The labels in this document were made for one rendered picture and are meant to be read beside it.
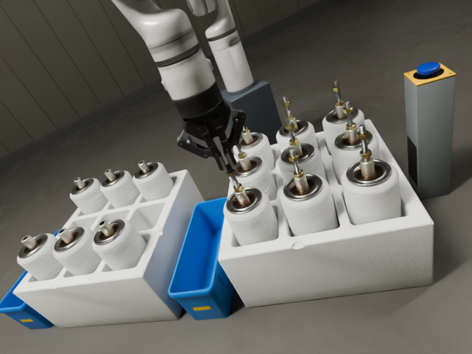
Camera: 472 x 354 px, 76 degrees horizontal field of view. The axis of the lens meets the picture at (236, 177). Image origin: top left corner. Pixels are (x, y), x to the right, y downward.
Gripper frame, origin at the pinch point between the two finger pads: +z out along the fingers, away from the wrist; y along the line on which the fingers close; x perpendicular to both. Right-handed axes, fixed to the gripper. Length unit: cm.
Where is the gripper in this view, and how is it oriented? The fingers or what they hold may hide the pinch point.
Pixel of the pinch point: (225, 160)
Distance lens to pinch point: 55.2
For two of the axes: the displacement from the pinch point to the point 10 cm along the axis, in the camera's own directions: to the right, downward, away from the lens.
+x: -2.2, -5.0, 8.4
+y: 9.1, -4.1, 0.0
